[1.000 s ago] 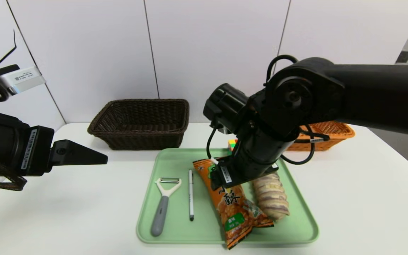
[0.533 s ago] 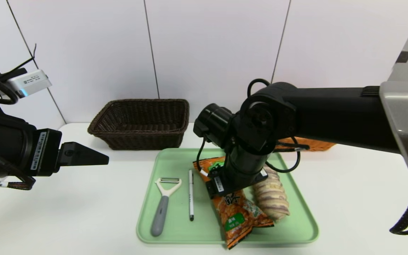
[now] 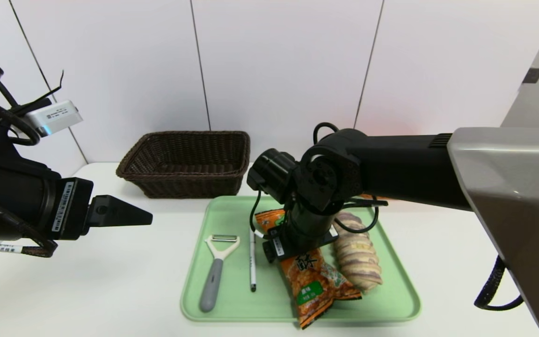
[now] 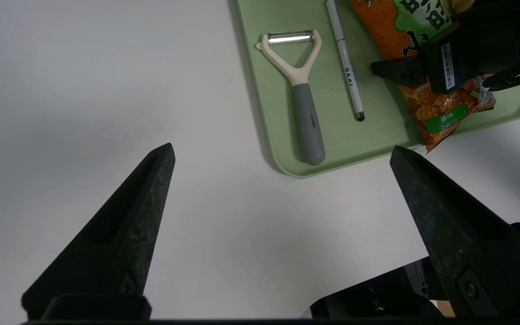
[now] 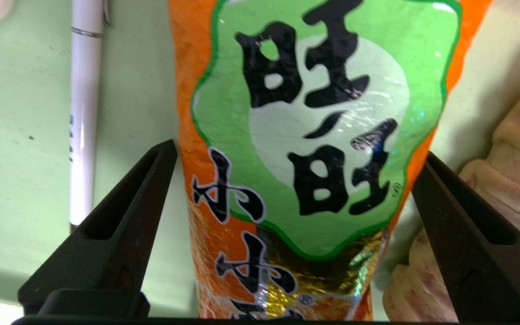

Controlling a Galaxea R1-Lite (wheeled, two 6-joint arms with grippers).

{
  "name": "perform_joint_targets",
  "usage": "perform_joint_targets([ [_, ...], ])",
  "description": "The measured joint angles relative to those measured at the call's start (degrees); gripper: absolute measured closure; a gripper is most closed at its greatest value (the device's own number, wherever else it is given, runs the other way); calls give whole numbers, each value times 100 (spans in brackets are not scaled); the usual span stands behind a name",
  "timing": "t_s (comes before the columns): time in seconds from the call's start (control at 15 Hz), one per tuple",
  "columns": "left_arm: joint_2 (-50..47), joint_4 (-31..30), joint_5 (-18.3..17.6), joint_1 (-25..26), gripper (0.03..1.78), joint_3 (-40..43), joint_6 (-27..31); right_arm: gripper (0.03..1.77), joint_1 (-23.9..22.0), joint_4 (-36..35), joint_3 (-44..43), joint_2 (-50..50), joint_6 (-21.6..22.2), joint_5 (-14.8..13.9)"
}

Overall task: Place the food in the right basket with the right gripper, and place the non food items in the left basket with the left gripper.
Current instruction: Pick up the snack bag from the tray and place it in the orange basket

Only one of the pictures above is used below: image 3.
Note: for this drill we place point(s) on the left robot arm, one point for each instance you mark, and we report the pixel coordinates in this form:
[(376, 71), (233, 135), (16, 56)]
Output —
[(7, 196)]

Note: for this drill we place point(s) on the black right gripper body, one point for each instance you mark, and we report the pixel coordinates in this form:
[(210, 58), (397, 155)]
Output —
[(276, 246)]

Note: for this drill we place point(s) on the light green plastic tray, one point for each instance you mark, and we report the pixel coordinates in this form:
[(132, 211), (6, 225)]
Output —
[(232, 299)]

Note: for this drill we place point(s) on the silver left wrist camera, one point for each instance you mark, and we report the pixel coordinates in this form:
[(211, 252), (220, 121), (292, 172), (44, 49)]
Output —
[(56, 117)]

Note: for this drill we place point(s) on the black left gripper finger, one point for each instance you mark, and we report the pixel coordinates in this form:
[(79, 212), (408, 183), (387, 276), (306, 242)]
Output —
[(115, 213)]

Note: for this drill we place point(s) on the purple swirl bread roll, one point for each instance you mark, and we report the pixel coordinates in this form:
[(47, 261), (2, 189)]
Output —
[(356, 262)]

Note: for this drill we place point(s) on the dark brown wicker basket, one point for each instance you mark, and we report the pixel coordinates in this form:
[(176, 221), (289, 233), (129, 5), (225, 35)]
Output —
[(185, 159)]

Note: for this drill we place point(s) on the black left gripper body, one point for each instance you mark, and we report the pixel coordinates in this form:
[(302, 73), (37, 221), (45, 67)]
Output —
[(72, 207)]

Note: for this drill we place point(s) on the orange snack bag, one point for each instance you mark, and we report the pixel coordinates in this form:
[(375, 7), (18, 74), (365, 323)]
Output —
[(314, 285)]

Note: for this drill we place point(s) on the white pen black tip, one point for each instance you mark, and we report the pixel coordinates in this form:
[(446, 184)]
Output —
[(252, 262)]

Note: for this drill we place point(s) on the black wall fixture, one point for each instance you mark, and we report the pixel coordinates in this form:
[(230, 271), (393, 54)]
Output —
[(532, 75)]

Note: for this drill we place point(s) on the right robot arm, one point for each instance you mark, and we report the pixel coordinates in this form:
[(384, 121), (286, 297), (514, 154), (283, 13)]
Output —
[(414, 168)]

